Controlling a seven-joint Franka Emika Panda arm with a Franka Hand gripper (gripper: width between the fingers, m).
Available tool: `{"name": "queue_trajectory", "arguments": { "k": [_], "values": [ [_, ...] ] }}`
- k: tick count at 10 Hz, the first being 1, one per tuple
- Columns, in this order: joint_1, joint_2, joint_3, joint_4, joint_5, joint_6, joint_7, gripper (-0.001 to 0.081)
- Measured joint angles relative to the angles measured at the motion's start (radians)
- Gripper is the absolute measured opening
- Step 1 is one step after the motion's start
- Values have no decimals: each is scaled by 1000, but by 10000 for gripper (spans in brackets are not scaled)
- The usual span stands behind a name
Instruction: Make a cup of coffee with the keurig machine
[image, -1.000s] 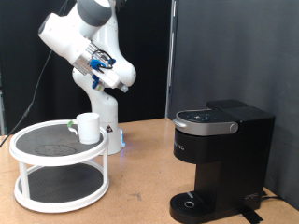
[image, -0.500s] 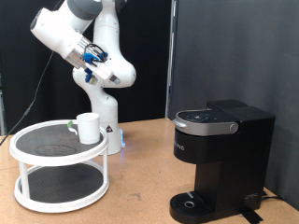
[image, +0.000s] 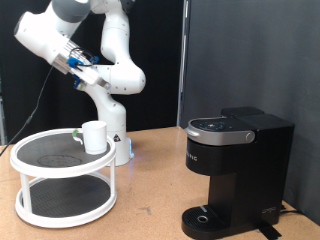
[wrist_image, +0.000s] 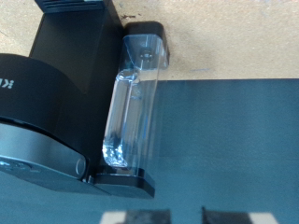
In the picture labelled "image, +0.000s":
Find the grey vertical frame post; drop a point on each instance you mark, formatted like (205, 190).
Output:
(183, 66)

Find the black curtain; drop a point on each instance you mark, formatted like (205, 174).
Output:
(160, 50)

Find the grey backdrop cloth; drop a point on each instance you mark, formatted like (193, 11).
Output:
(233, 40)

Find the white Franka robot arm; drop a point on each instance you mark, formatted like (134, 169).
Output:
(113, 113)

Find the white two-tier turntable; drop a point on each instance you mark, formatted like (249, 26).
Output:
(63, 170)

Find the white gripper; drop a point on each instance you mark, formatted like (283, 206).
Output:
(89, 76)

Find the black Keurig coffee machine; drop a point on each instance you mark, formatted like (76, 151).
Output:
(246, 173)

